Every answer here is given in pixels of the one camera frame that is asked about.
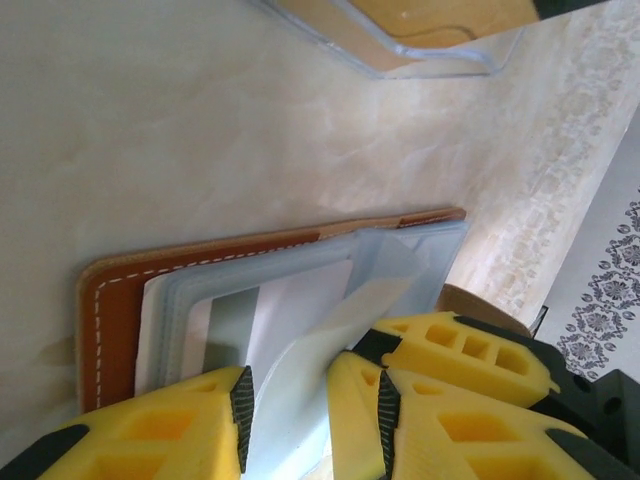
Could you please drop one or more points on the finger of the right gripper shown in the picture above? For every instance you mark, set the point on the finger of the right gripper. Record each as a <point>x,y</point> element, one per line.
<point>450,350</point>

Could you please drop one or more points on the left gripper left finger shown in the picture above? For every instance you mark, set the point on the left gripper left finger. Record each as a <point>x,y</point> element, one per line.
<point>125,440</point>

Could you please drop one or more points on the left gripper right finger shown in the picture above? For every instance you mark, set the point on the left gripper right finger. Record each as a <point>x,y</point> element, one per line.
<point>450,440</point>

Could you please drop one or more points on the brown leather card holder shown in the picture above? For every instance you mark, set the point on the brown leather card holder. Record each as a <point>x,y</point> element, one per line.
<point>115,310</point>

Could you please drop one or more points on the clear acrylic card organizer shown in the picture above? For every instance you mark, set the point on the clear acrylic card organizer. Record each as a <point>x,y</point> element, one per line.
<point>430,52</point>

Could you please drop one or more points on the gold card black stripe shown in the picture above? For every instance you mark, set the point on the gold card black stripe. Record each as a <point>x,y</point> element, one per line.
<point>400,15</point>

